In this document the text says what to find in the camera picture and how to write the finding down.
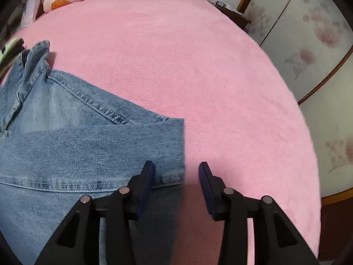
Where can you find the dark wooden nightstand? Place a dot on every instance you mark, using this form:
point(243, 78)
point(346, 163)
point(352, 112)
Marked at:
point(237, 18)

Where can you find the blue denim jeans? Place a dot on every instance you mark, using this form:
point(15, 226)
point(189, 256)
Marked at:
point(82, 149)

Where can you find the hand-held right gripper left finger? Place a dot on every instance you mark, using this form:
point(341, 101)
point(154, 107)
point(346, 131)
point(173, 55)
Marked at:
point(145, 180)

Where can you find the pink fleece blanket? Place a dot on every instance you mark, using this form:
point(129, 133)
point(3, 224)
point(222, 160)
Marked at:
point(193, 74)

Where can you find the small box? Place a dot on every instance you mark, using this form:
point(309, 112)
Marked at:
point(221, 4)

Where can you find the green and black garment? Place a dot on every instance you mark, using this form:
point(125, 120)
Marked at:
point(11, 49)

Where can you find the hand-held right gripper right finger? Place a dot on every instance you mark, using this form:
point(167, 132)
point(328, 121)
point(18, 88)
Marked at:
point(206, 180)

